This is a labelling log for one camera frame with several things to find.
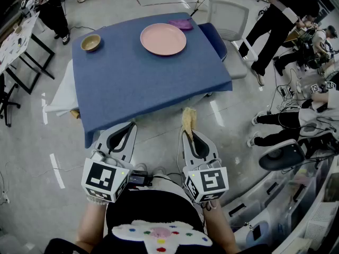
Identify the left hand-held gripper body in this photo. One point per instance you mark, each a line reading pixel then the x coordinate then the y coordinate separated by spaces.
pixel 98 179

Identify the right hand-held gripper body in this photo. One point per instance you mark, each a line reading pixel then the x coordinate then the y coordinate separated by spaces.
pixel 212 181

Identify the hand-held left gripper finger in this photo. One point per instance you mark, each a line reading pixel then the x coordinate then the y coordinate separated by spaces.
pixel 104 136
pixel 131 149

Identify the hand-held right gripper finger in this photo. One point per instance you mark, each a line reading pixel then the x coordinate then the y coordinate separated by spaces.
pixel 213 151
pixel 186 152

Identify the yellow sponge cloth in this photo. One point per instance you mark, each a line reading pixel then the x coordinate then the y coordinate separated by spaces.
pixel 189 118

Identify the pink big plate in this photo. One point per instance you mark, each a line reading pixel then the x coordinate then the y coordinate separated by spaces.
pixel 162 38

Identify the person's right forearm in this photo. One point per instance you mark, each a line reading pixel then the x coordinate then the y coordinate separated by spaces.
pixel 219 226

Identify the person's left forearm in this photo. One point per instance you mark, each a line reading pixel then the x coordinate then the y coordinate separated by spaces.
pixel 90 226

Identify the black box device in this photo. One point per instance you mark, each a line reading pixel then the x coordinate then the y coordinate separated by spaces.
pixel 139 179

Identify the light trousers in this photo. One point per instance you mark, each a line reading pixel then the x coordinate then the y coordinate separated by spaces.
pixel 169 181

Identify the blue tablecloth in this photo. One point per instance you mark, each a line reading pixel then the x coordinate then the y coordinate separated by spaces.
pixel 132 89

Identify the white sheet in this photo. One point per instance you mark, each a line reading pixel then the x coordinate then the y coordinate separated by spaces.
pixel 64 94

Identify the black shirt with plush patch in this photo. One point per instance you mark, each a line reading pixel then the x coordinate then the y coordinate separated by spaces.
pixel 153 208

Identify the clear plastic storage drawers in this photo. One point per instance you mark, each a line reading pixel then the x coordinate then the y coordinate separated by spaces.
pixel 278 202

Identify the brown bowl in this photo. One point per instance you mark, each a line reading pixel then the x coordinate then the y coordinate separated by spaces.
pixel 90 42

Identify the black swivel chair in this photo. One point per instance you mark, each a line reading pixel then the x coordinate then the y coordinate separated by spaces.
pixel 6 102

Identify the dark blue seat cloth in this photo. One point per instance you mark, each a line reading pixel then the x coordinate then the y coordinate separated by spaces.
pixel 214 41

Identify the purple cloth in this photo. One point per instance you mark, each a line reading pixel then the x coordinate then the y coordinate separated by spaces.
pixel 181 24

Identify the white mesh office chair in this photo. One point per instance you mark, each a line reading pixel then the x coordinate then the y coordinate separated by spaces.
pixel 227 17

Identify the white table with black frame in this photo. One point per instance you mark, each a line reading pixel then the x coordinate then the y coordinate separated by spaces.
pixel 16 38

